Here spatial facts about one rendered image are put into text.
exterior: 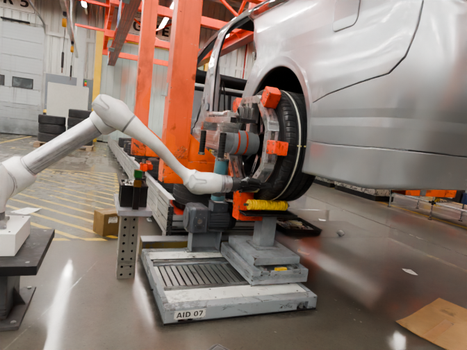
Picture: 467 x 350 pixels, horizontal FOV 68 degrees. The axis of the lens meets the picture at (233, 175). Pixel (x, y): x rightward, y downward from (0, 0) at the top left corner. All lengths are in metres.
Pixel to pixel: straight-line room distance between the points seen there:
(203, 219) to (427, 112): 1.44
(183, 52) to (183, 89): 0.24
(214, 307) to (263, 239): 0.58
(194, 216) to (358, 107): 1.23
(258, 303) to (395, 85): 1.18
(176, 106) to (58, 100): 10.73
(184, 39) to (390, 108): 1.46
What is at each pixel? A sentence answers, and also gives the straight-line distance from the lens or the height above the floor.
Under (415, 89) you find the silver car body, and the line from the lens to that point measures 1.37.
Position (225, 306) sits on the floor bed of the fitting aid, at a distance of 1.78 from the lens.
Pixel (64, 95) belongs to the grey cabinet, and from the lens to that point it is 12.92.
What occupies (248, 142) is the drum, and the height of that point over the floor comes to 0.86.
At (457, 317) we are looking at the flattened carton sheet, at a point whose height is 0.01.
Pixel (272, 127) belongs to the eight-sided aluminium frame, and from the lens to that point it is 1.79.
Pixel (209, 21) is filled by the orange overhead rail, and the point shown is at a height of 3.32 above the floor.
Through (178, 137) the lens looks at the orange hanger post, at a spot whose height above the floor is 0.83.
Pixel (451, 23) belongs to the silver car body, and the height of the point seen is 1.33.
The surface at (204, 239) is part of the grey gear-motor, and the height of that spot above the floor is 0.14.
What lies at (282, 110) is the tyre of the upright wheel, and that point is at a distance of 1.85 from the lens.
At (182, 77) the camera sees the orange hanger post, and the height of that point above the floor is 1.22.
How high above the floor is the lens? 0.89
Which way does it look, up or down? 7 degrees down
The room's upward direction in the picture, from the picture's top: 6 degrees clockwise
